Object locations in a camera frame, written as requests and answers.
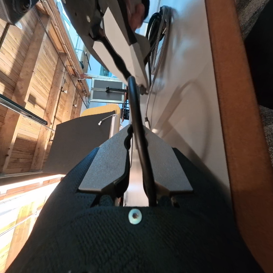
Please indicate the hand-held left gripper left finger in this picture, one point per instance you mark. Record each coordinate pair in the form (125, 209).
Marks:
(104, 164)

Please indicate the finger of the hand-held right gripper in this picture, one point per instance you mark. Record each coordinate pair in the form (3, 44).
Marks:
(117, 29)
(115, 64)

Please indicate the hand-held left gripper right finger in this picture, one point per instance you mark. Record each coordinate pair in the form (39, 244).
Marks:
(170, 170)

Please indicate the person's right hand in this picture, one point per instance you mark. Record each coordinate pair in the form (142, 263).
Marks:
(136, 17)

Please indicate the black board with yellow edge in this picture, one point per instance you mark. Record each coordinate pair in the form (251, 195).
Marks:
(79, 142)

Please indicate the grey framed partition panel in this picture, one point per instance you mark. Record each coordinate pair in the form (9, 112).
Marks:
(102, 95)

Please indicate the white board stand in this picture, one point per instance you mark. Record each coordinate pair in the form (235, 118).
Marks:
(115, 125)

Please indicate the black ceiling rail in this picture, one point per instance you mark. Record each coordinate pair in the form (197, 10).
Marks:
(21, 109)

